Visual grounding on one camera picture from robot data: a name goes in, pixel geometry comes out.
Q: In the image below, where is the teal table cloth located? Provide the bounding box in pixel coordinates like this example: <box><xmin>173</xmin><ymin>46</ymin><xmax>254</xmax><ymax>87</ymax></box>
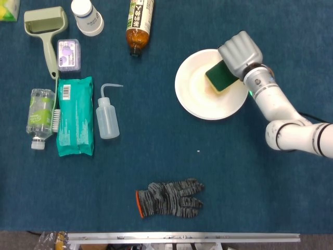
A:
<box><xmin>0</xmin><ymin>0</ymin><xmax>333</xmax><ymax>232</ymax></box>

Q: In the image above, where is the green yellow sponge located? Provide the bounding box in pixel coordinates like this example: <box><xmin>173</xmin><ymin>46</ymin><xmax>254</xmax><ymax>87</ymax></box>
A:
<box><xmin>204</xmin><ymin>59</ymin><xmax>239</xmax><ymax>93</ymax></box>

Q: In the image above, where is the teal wet wipes pack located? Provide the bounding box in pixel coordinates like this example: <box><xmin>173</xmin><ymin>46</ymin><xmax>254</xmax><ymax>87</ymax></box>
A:
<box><xmin>56</xmin><ymin>76</ymin><xmax>95</xmax><ymax>157</ymax></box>

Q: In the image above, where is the brown tea bottle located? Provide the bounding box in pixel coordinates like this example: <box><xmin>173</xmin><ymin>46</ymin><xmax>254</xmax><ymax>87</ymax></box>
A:
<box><xmin>125</xmin><ymin>0</ymin><xmax>155</xmax><ymax>58</ymax></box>

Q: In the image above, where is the white lidded jar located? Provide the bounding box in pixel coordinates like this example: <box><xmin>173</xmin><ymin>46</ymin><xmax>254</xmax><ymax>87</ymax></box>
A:
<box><xmin>70</xmin><ymin>0</ymin><xmax>105</xmax><ymax>37</ymax></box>

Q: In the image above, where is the aluminium rail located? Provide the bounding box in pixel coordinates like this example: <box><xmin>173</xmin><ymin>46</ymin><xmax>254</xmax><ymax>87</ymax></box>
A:
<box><xmin>67</xmin><ymin>232</ymin><xmax>301</xmax><ymax>245</ymax></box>

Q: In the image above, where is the clear squeeze wash bottle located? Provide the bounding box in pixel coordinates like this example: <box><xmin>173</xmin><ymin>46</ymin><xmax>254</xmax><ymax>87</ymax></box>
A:
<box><xmin>95</xmin><ymin>83</ymin><xmax>124</xmax><ymax>140</ymax></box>

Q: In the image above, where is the clear water bottle green label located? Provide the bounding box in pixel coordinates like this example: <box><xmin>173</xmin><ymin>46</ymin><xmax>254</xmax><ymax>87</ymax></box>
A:
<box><xmin>25</xmin><ymin>88</ymin><xmax>56</xmax><ymax>151</ymax></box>

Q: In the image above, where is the yellow green tissue pack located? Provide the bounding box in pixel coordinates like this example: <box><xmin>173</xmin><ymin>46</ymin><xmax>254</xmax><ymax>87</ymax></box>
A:
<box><xmin>0</xmin><ymin>0</ymin><xmax>21</xmax><ymax>22</ymax></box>

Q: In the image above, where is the white round plate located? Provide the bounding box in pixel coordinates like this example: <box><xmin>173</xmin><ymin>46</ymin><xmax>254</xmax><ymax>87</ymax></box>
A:
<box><xmin>174</xmin><ymin>48</ymin><xmax>249</xmax><ymax>120</ymax></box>

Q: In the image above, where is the right robot hand silver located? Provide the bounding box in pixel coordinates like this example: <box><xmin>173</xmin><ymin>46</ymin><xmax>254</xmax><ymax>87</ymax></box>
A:
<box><xmin>217</xmin><ymin>30</ymin><xmax>263</xmax><ymax>79</ymax></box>

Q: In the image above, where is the grey knit work glove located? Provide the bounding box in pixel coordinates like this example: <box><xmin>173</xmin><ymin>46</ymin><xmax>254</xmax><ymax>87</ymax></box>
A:
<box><xmin>135</xmin><ymin>178</ymin><xmax>205</xmax><ymax>219</ymax></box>

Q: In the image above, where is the beige lint roller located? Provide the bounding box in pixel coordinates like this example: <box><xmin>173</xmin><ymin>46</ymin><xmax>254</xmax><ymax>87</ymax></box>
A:
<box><xmin>23</xmin><ymin>6</ymin><xmax>69</xmax><ymax>80</ymax></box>

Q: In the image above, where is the purple cotton swab box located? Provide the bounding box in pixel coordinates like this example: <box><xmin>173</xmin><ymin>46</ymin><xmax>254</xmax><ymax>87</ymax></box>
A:
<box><xmin>57</xmin><ymin>39</ymin><xmax>81</xmax><ymax>72</ymax></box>

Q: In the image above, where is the clear plastic bag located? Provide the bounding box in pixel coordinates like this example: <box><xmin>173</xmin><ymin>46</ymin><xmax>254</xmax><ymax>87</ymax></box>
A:
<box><xmin>33</xmin><ymin>230</ymin><xmax>70</xmax><ymax>250</ymax></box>

